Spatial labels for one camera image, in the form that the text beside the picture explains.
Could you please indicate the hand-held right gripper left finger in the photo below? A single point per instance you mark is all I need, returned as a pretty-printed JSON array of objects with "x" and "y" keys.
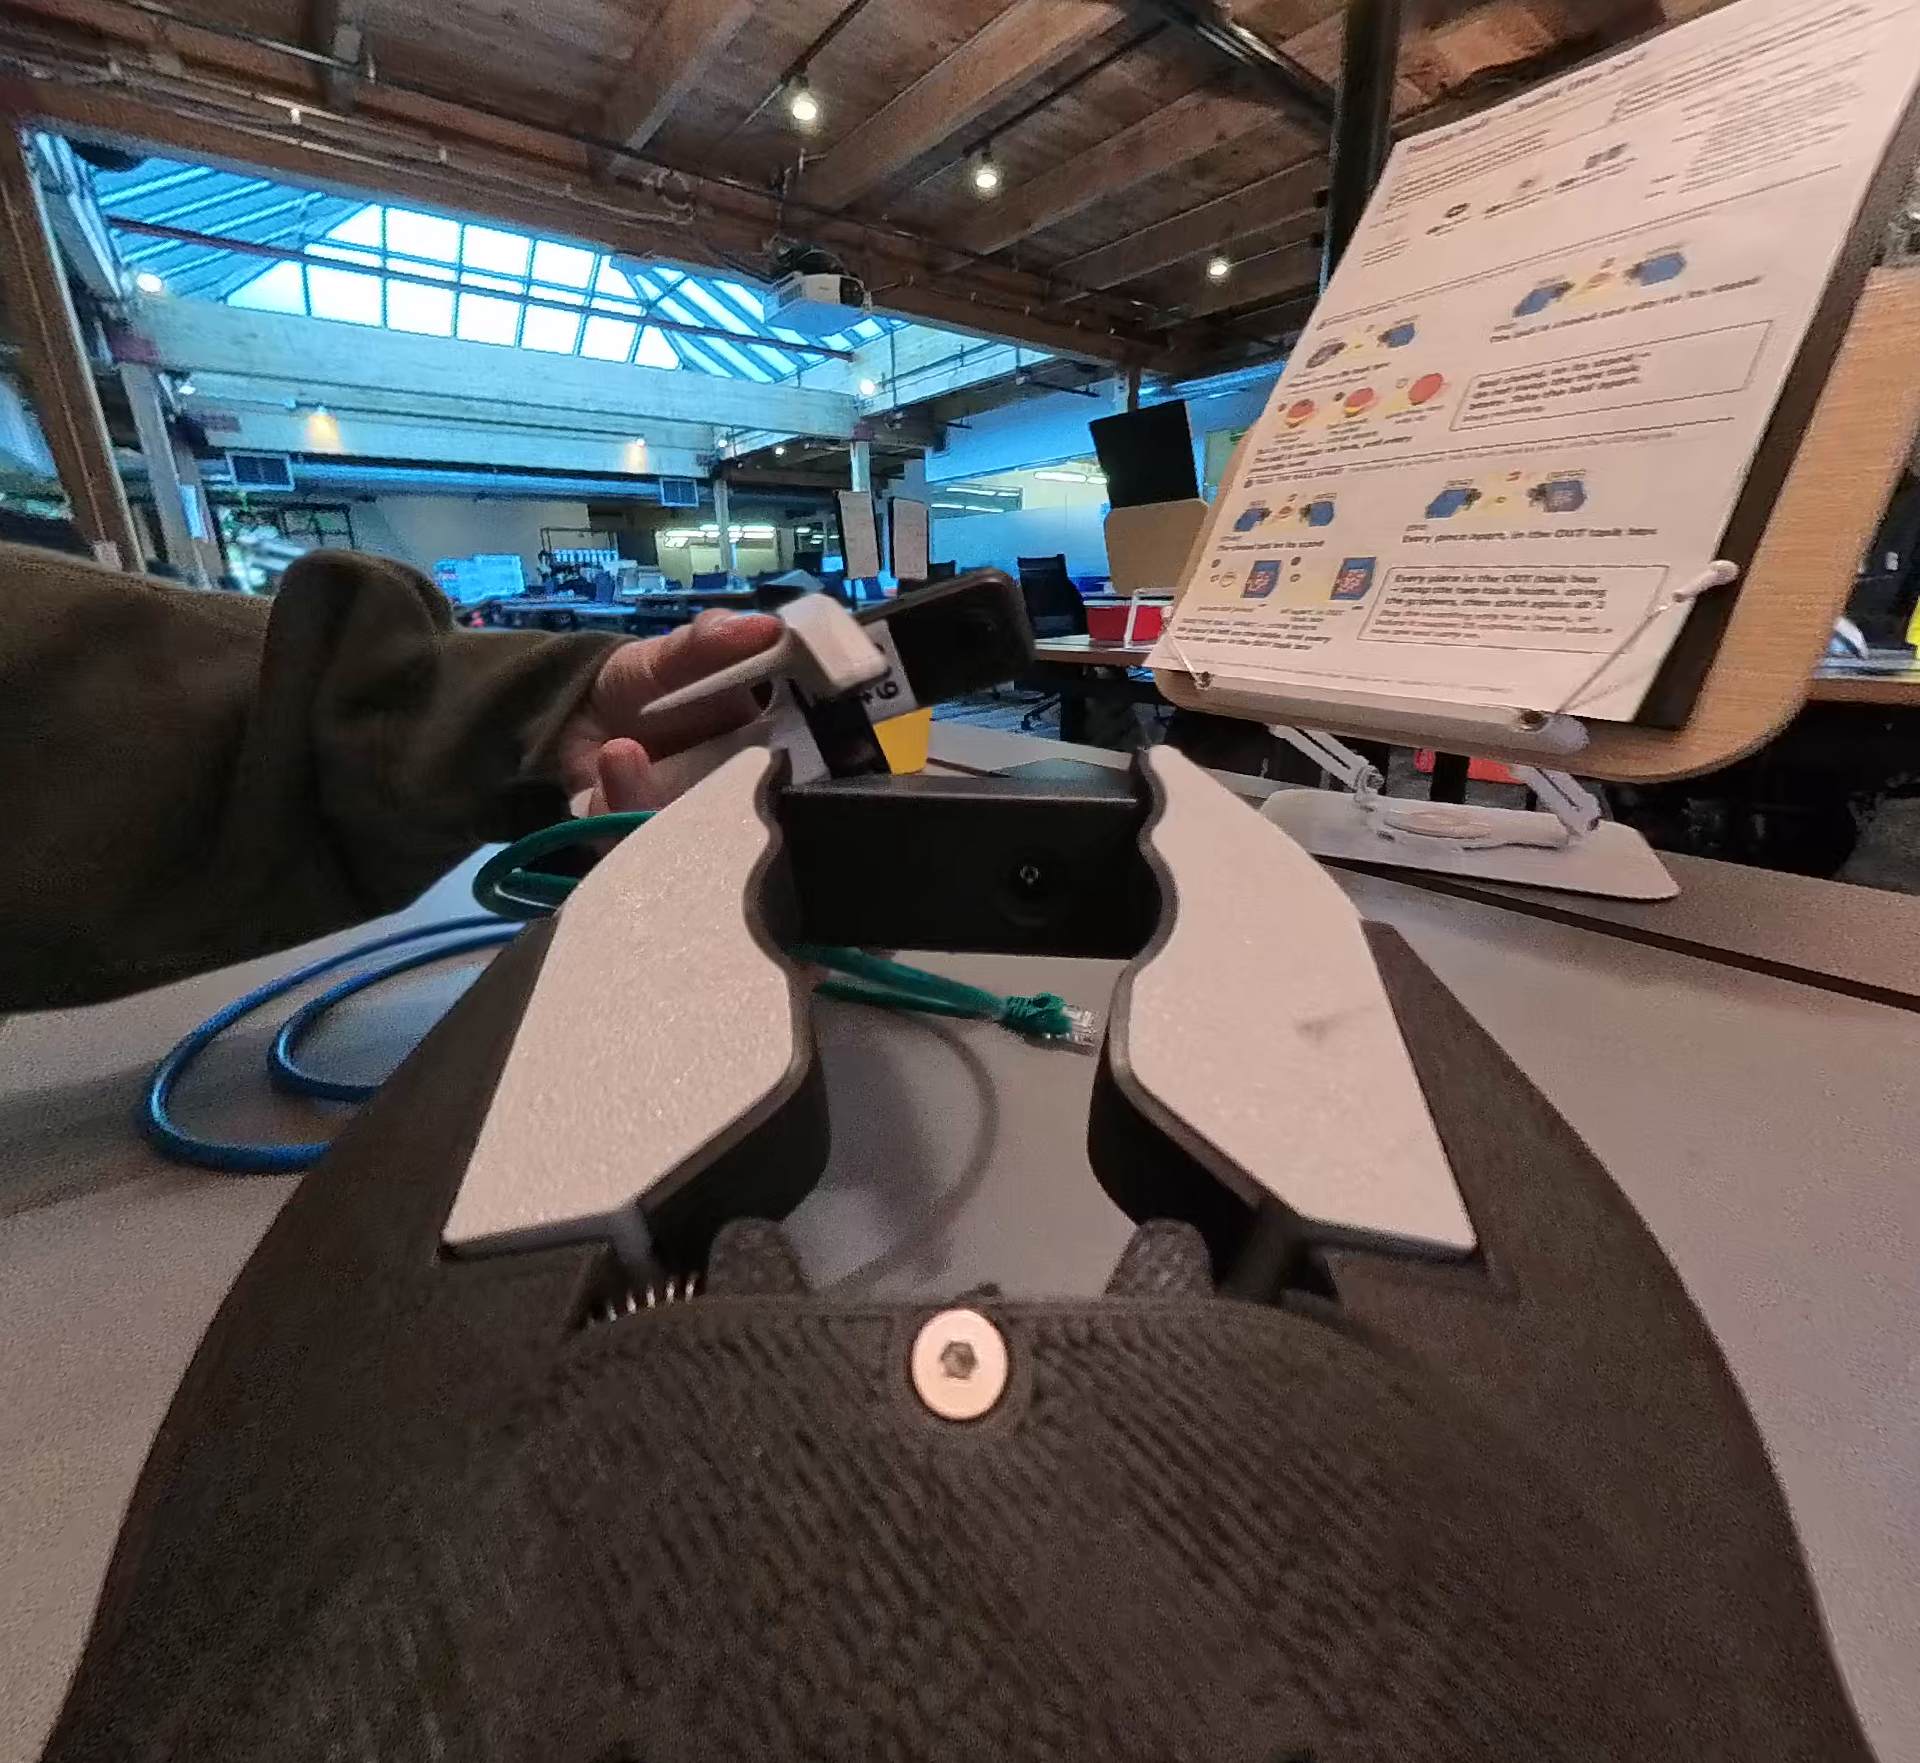
[{"x": 629, "y": 1027}]

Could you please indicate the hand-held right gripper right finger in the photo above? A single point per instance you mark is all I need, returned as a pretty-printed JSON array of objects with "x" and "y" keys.
[{"x": 1290, "y": 1042}]

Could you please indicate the black port box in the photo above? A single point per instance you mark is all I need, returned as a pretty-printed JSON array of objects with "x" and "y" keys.
[{"x": 899, "y": 864}]

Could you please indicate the person's left forearm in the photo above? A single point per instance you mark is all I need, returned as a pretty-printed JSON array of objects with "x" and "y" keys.
[{"x": 224, "y": 742}]

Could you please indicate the person's left hand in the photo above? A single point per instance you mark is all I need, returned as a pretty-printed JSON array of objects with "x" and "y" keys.
[{"x": 675, "y": 654}]

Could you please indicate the black office chair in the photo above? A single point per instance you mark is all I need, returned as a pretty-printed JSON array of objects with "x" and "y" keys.
[{"x": 1053, "y": 594}]

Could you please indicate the yellow plastic object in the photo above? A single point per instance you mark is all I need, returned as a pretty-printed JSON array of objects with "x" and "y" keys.
[{"x": 904, "y": 746}]

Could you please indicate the red plastic bin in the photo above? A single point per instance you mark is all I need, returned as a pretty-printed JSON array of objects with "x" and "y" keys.
[{"x": 1125, "y": 624}]

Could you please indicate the black computer monitor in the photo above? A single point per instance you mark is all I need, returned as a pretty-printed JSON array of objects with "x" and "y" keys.
[{"x": 1144, "y": 453}]

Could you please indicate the white ceiling projector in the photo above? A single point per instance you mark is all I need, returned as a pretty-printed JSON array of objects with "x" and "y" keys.
[{"x": 818, "y": 300}]

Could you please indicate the skylight window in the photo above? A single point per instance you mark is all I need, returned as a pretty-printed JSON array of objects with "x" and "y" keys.
[{"x": 450, "y": 278}]

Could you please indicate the black steel column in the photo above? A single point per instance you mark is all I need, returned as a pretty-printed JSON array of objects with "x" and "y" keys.
[{"x": 1367, "y": 68}]

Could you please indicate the printed instruction sheet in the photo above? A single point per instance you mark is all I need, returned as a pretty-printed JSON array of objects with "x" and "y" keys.
[{"x": 1575, "y": 293}]

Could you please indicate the instruction sheet on stand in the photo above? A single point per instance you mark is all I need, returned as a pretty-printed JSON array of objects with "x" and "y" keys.
[{"x": 1846, "y": 472}]

